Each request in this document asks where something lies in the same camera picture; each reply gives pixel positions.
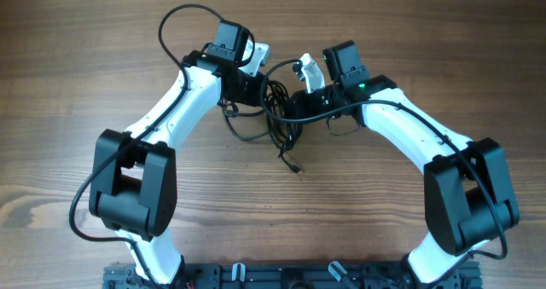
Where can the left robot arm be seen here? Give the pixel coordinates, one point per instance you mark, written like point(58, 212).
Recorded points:
point(133, 185)

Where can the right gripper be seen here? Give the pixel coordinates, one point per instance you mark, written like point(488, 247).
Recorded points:
point(308, 100)

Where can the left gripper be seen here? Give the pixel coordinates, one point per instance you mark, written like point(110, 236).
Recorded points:
point(256, 98)

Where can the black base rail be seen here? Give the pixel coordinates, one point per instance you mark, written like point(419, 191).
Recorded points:
point(294, 276)

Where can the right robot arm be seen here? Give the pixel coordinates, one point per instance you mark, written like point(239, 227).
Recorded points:
point(468, 194)

